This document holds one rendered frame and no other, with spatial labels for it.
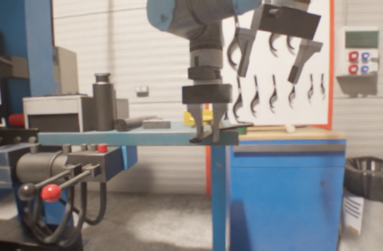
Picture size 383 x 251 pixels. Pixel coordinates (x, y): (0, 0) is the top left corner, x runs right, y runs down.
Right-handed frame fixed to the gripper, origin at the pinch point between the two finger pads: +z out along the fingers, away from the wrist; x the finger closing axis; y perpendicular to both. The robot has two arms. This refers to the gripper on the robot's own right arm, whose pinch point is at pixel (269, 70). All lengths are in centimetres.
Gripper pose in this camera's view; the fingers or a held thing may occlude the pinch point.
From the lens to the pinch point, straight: 51.5
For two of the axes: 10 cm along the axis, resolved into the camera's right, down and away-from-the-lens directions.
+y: 1.0, 4.9, -8.6
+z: -1.4, 8.7, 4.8
